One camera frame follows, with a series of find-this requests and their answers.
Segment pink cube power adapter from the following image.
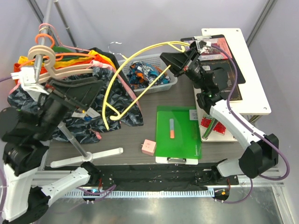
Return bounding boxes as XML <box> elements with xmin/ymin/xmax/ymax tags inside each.
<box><xmin>141</xmin><ymin>139</ymin><xmax>157</xmax><ymax>156</ymax></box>

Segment white garment tags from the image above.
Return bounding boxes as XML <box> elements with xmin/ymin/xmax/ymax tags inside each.
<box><xmin>72</xmin><ymin>107</ymin><xmax>100</xmax><ymax>121</ymax></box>

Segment orange marker pen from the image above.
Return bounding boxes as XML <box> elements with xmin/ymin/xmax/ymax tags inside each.
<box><xmin>169</xmin><ymin>119</ymin><xmax>175</xmax><ymax>139</ymax></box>

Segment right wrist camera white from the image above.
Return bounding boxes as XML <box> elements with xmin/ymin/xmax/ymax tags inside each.
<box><xmin>196</xmin><ymin>40</ymin><xmax>213</xmax><ymax>53</ymax></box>

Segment yellow shorts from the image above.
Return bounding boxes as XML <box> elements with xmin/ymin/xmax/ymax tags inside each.
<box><xmin>18</xmin><ymin>50</ymin><xmax>101</xmax><ymax>68</ymax></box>

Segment dark patterned shorts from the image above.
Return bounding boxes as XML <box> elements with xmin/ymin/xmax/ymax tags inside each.
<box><xmin>7</xmin><ymin>67</ymin><xmax>143</xmax><ymax>144</ymax></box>

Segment white side table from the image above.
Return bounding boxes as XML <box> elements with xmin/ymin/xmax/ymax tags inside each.
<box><xmin>192</xmin><ymin>28</ymin><xmax>272</xmax><ymax>143</ymax></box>

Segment white cable duct strip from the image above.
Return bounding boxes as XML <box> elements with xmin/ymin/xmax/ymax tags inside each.
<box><xmin>64</xmin><ymin>189</ymin><xmax>214</xmax><ymax>199</ymax></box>

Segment silver clothes rack pole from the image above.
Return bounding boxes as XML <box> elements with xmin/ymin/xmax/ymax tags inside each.
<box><xmin>28</xmin><ymin>0</ymin><xmax>95</xmax><ymax>168</ymax></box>

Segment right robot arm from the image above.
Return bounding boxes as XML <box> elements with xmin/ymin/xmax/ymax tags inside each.
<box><xmin>160</xmin><ymin>46</ymin><xmax>278</xmax><ymax>184</ymax></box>

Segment black clipboard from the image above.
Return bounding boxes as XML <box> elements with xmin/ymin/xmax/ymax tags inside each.
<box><xmin>180</xmin><ymin>34</ymin><xmax>246</xmax><ymax>85</ymax></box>

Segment beige wooden hanger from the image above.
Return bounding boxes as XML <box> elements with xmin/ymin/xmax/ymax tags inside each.
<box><xmin>28</xmin><ymin>45</ymin><xmax>93</xmax><ymax>83</ymax></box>

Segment pink clothes hanger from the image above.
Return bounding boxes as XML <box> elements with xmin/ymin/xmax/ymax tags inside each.
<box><xmin>39</xmin><ymin>23</ymin><xmax>90</xmax><ymax>52</ymax></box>

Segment orange clothes hanger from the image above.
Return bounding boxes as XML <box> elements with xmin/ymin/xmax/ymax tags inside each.
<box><xmin>24</xmin><ymin>33</ymin><xmax>96</xmax><ymax>64</ymax></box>

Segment black garment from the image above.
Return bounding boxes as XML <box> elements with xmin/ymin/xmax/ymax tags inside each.
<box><xmin>89</xmin><ymin>47</ymin><xmax>120</xmax><ymax>70</ymax></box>

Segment green clipboard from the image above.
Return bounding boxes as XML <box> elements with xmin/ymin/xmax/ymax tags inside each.
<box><xmin>155</xmin><ymin>106</ymin><xmax>201</xmax><ymax>165</ymax></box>

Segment aluminium rail frame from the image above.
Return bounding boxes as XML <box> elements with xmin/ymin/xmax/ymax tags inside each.
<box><xmin>30</xmin><ymin>169</ymin><xmax>292</xmax><ymax>224</ymax></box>

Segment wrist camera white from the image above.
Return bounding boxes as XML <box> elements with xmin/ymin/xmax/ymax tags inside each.
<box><xmin>11</xmin><ymin>67</ymin><xmax>48</xmax><ymax>94</ymax></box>
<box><xmin>196</xmin><ymin>40</ymin><xmax>213</xmax><ymax>53</ymax></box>

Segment yellow clothes hanger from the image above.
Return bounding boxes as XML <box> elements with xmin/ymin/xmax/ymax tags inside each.
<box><xmin>101</xmin><ymin>41</ymin><xmax>191</xmax><ymax>130</ymax></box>

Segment orange knitted shorts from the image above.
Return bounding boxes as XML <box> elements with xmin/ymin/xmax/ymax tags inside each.
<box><xmin>11</xmin><ymin>50</ymin><xmax>115</xmax><ymax>83</ymax></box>

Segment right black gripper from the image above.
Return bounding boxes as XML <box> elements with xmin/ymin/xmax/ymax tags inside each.
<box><xmin>159</xmin><ymin>48</ymin><xmax>209</xmax><ymax>92</ymax></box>

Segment black hardcover book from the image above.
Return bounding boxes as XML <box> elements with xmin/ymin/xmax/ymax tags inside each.
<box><xmin>200</xmin><ymin>59</ymin><xmax>242</xmax><ymax>103</ymax></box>

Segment colourful patterned shorts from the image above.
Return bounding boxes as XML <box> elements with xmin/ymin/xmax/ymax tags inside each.
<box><xmin>126</xmin><ymin>61</ymin><xmax>162</xmax><ymax>90</ymax></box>

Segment white rack base foot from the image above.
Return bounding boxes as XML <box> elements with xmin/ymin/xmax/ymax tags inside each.
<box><xmin>50</xmin><ymin>147</ymin><xmax>123</xmax><ymax>168</ymax></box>

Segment red illustrated book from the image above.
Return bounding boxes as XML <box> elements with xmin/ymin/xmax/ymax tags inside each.
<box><xmin>183</xmin><ymin>36</ymin><xmax>233</xmax><ymax>61</ymax></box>

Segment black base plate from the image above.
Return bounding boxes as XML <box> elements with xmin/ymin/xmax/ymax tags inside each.
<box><xmin>93</xmin><ymin>163</ymin><xmax>239</xmax><ymax>191</ymax></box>

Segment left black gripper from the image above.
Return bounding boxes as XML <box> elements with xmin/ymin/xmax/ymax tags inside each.
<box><xmin>35</xmin><ymin>75</ymin><xmax>107</xmax><ymax>139</ymax></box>

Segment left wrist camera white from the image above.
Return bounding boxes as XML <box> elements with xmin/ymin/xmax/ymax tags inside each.
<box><xmin>11</xmin><ymin>67</ymin><xmax>48</xmax><ymax>94</ymax></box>

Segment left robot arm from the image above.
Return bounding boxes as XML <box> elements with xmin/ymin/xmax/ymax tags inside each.
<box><xmin>0</xmin><ymin>77</ymin><xmax>103</xmax><ymax>224</ymax></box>

